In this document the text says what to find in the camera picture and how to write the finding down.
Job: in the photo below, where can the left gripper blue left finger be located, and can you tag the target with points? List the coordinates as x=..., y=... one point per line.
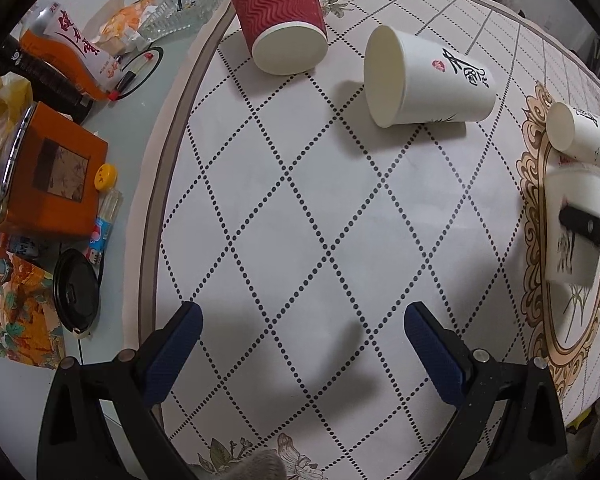
x=74, y=440

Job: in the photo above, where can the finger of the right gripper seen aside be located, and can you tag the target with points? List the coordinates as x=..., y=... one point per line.
x=592, y=229

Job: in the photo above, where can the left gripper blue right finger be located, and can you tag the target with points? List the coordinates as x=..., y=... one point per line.
x=531, y=439

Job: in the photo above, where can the white paper cup with birds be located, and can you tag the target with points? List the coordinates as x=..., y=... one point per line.
x=572, y=197

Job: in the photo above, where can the white paper cup centre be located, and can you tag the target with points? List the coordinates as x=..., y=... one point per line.
x=574, y=132

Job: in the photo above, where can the white paper cup left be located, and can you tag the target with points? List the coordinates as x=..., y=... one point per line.
x=409, y=80

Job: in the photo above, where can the red corrugated paper cup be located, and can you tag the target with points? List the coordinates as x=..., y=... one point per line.
x=284, y=37

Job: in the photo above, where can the black round lid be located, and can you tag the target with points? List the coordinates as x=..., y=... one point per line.
x=75, y=291

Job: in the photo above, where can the floral patterned tablecloth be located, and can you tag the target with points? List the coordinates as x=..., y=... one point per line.
x=303, y=231

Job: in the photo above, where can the orange box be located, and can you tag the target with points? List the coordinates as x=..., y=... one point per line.
x=47, y=172

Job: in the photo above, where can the small yellow smiley cap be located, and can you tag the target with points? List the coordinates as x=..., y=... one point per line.
x=105, y=178

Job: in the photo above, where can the glass ashtray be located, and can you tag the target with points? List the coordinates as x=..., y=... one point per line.
x=176, y=15

